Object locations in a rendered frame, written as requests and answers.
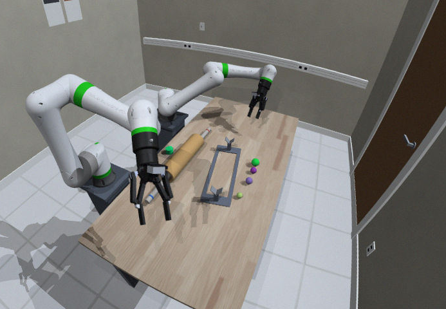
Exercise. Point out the grey metal bar with blue band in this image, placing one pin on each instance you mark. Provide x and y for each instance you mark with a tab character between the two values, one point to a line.
155	191

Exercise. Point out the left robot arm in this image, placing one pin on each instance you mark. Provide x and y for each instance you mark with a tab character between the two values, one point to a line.
214	74

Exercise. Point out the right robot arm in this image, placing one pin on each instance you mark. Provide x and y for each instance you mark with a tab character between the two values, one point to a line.
44	105

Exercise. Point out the tan paper roll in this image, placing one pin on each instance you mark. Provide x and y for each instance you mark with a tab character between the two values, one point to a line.
183	155

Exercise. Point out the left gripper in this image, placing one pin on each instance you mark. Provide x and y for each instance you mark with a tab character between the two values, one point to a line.
262	101

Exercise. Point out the grey rectangular rack with two cradles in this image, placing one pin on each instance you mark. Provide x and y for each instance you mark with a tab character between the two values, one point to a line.
215	198

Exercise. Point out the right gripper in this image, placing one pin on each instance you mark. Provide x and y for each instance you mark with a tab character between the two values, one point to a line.
144	157

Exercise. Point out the small green cylinder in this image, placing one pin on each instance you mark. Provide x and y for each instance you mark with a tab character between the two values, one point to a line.
169	150

